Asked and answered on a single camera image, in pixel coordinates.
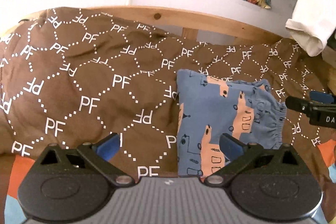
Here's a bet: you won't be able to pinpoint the blue patterned kids pants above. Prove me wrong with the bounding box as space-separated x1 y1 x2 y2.
177 69 286 177

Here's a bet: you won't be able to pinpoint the brown PF patterned duvet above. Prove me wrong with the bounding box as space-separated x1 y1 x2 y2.
0 6 336 224

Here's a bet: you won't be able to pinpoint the wooden bed frame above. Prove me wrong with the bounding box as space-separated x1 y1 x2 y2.
0 5 336 70

